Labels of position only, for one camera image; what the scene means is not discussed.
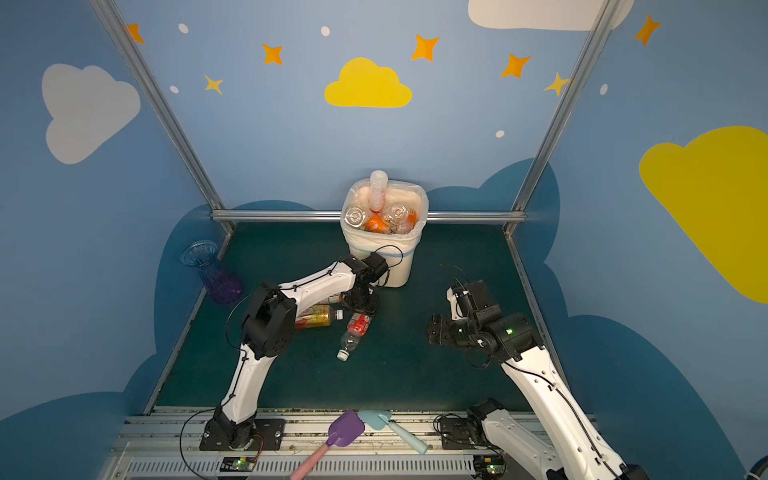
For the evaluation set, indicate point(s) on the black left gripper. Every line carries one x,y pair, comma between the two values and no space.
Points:
362,299

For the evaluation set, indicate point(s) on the red label clear bottle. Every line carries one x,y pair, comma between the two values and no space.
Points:
356,329

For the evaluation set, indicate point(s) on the aluminium frame post left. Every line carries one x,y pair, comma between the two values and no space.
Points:
113,22

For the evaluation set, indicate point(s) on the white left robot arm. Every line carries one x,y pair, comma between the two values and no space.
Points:
267,330

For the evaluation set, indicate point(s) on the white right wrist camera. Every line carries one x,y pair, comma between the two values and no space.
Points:
457,297

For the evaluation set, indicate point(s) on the aluminium frame rail back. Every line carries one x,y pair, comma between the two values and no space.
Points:
452,217

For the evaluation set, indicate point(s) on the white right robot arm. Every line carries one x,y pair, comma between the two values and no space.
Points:
574,449

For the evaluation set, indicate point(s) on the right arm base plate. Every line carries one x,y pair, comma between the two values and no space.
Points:
455,433

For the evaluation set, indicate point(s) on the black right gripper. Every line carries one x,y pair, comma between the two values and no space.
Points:
442,329

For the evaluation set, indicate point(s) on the aluminium frame post right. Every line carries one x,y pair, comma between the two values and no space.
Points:
584,66

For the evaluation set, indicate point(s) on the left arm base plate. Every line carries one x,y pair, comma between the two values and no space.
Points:
264,433

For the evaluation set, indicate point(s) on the purple pink spatula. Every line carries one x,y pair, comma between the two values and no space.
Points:
341,433

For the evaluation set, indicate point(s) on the purple ribbed plastic vase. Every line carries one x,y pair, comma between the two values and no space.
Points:
222,285

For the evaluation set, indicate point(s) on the clear bottle bird label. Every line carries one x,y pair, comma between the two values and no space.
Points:
356,217

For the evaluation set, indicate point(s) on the aluminium frame post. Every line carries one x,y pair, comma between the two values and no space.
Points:
113,22
584,66

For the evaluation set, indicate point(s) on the orange white tea bottle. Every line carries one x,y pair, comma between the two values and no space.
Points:
375,224

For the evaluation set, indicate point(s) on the white bin liner bag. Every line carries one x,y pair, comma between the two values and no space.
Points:
394,246

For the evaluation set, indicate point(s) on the teal silicone spatula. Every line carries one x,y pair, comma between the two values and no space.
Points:
381,419

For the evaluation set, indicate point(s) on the red gold energy drink bottle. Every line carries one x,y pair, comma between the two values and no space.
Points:
318,316

